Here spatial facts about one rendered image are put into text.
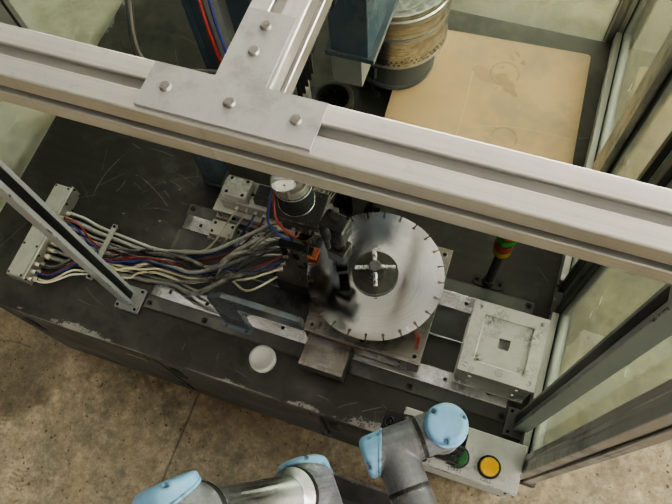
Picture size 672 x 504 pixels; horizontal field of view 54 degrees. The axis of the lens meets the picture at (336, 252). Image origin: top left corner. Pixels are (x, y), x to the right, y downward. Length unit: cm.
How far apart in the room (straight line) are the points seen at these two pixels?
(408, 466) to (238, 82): 84
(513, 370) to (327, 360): 45
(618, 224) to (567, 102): 169
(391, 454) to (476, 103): 121
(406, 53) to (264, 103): 144
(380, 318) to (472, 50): 99
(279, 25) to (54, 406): 235
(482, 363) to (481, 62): 99
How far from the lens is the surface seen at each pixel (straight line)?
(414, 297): 157
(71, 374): 276
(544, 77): 217
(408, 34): 185
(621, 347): 97
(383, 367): 172
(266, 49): 51
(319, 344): 168
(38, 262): 203
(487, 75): 215
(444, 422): 119
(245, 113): 48
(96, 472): 265
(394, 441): 120
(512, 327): 164
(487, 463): 155
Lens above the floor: 244
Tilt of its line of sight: 67 degrees down
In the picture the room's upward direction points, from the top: 9 degrees counter-clockwise
